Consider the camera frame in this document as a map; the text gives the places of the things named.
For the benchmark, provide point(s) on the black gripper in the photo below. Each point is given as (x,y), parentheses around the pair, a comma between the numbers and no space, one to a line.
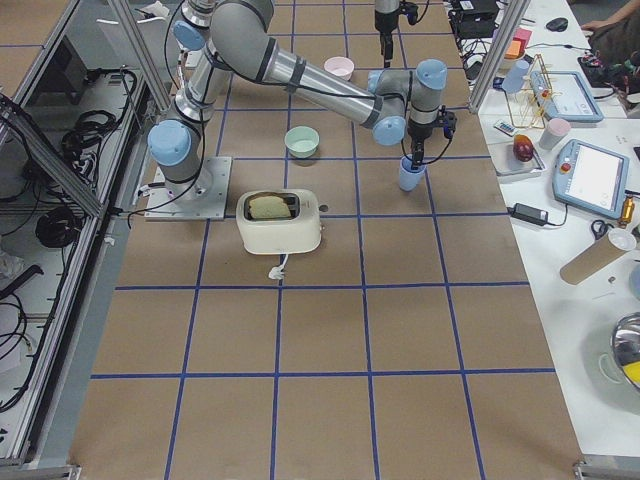
(417,133)
(385,22)

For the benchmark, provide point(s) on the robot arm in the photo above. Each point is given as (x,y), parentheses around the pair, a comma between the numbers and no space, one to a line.
(233,37)
(386,19)

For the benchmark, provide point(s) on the pink bowl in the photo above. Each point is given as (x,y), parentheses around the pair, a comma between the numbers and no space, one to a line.
(340,66)

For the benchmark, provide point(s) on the metal tray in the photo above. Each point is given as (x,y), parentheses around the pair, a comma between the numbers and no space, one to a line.
(507,165)

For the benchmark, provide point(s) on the black computer box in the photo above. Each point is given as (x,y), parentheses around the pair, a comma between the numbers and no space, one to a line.
(473,19)

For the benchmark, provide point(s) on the red apple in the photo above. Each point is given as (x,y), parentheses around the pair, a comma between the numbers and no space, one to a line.
(523,149)

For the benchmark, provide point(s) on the light blue cup on rack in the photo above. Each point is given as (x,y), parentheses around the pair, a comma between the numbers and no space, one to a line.
(514,80)

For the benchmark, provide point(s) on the green bowl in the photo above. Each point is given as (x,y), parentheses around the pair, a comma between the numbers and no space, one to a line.
(302,141)

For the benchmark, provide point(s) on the black power adapter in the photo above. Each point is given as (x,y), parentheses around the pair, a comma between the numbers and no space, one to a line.
(528,214)

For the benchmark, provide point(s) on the pale pink cup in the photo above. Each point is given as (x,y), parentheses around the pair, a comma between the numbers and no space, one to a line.
(555,130)

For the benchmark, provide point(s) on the far teach pendant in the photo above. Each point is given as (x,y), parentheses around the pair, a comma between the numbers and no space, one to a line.
(565,95)

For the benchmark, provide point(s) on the teach pendant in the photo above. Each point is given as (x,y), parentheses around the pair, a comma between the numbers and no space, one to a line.
(565,95)
(591,178)

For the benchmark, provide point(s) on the cream toaster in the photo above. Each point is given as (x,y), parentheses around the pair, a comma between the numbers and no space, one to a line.
(301,233)

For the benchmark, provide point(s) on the toast slice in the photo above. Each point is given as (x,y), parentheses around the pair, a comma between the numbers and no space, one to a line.
(268,207)

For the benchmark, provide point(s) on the near teach pendant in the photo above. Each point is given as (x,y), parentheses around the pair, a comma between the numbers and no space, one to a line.
(591,178)

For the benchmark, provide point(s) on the cardboard tube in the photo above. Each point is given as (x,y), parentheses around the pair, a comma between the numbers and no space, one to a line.
(616,243)

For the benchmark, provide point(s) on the steel mixing bowl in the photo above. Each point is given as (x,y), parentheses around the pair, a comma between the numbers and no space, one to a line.
(625,348)

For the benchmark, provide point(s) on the gold wire rack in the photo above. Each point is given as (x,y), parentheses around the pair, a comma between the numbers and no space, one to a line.
(523,109)

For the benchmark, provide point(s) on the aluminium frame post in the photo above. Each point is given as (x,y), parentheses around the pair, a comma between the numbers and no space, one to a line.
(512,16)

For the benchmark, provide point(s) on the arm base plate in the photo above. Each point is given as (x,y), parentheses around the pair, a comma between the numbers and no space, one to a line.
(206,199)

